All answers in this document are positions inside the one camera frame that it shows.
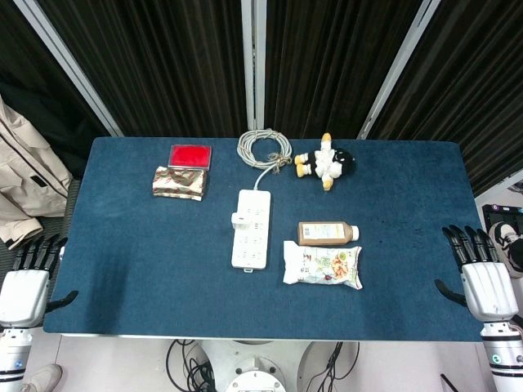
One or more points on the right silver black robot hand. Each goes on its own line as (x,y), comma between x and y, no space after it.
(488,290)

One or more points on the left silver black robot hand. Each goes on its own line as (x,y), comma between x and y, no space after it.
(22,294)

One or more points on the white plug adapter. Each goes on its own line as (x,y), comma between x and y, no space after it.
(240,221)

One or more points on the white power strip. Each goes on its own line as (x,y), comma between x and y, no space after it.
(255,245)

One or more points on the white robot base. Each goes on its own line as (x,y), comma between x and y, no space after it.
(253,367)

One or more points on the black white sneaker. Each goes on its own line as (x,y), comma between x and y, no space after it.
(506,245)

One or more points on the beige shoe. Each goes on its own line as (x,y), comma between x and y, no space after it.
(43,377)

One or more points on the beige jacket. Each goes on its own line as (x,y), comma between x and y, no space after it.
(24,179)

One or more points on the blue table cloth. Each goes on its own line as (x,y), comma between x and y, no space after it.
(143,253)

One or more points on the white snack bag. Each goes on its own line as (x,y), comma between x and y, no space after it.
(323,265)

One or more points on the brown drink bottle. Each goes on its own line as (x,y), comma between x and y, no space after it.
(323,233)

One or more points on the beige patterned snack packet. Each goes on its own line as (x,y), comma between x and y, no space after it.
(179,183)

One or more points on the black white plush toy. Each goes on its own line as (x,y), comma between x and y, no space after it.
(327,161)

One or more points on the black pleated curtain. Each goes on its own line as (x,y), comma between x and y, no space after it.
(24,61)
(327,61)
(482,81)
(163,61)

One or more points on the red ink pad tin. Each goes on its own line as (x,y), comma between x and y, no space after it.
(190,156)

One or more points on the aluminium frame post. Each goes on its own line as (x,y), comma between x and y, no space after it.
(253,61)
(69,65)
(400,65)

